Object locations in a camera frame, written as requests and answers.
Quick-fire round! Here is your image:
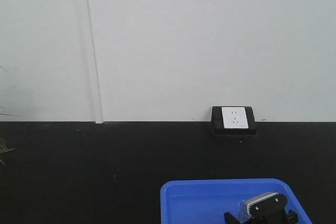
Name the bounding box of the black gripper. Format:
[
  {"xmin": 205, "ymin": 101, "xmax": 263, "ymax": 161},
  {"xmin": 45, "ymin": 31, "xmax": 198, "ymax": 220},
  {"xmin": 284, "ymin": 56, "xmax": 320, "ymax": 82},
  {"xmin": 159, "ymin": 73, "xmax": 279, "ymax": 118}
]
[{"xmin": 224, "ymin": 209, "xmax": 299, "ymax": 224}]

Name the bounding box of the clear glass beaker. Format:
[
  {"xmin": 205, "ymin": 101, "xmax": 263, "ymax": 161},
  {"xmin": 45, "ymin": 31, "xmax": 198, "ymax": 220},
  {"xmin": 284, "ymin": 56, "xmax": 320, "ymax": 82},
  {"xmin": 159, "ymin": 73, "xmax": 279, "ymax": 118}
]
[{"xmin": 237, "ymin": 201, "xmax": 251, "ymax": 223}]

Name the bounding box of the blue plastic tray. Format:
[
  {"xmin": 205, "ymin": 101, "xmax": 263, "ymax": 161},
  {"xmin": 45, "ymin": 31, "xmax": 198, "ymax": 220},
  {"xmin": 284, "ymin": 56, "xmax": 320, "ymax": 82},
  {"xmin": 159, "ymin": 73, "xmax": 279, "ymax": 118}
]
[{"xmin": 160, "ymin": 178, "xmax": 311, "ymax": 224}]

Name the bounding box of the black socket housing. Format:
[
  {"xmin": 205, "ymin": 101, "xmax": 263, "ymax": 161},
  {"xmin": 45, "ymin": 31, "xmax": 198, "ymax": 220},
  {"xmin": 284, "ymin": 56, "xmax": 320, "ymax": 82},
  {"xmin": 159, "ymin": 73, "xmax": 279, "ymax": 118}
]
[{"xmin": 211, "ymin": 106, "xmax": 257, "ymax": 136}]

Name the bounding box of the green potted plant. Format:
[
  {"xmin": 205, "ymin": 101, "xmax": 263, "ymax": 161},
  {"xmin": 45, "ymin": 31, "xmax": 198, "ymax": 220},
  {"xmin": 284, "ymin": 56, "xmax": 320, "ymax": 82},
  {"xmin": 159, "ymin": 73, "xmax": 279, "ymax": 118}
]
[{"xmin": 1, "ymin": 66, "xmax": 15, "ymax": 165}]

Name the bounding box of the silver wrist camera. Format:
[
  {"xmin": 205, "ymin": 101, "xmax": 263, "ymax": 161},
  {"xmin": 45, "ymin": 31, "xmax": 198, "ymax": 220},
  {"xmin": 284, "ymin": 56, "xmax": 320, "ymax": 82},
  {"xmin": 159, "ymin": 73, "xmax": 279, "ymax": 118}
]
[{"xmin": 243, "ymin": 193, "xmax": 288, "ymax": 218}]

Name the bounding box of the white wall socket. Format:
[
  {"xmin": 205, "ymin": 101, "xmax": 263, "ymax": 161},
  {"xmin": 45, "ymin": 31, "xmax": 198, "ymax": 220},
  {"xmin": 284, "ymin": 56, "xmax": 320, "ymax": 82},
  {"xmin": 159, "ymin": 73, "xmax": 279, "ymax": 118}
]
[{"xmin": 221, "ymin": 106, "xmax": 248, "ymax": 130}]

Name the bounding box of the white wall cable duct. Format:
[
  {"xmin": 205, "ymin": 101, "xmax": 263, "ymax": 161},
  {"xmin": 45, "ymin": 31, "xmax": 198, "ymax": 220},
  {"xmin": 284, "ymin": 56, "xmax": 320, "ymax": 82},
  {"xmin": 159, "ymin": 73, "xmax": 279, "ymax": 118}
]
[{"xmin": 84, "ymin": 0, "xmax": 103, "ymax": 124}]

